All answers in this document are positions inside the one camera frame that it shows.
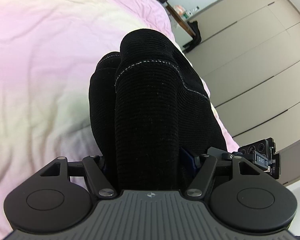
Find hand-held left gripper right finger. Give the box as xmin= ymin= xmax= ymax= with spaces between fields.
xmin=179 ymin=147 xmax=262 ymax=198

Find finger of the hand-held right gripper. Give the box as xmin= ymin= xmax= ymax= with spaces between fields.
xmin=206 ymin=146 xmax=234 ymax=160

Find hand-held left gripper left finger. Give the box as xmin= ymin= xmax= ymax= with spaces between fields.
xmin=40 ymin=155 xmax=117 ymax=198

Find black pants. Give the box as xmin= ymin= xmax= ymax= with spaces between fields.
xmin=88 ymin=28 xmax=228 ymax=190

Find beige wardrobe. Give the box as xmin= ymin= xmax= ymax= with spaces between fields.
xmin=185 ymin=0 xmax=300 ymax=188

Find pink floral bed sheet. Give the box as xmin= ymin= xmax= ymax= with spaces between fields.
xmin=0 ymin=0 xmax=240 ymax=233

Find black chair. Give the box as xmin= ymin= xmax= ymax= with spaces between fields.
xmin=183 ymin=20 xmax=203 ymax=53

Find small clutter on desk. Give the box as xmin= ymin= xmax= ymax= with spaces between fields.
xmin=173 ymin=4 xmax=199 ymax=19

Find white desk with wooden side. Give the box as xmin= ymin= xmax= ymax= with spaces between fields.
xmin=162 ymin=0 xmax=203 ymax=53

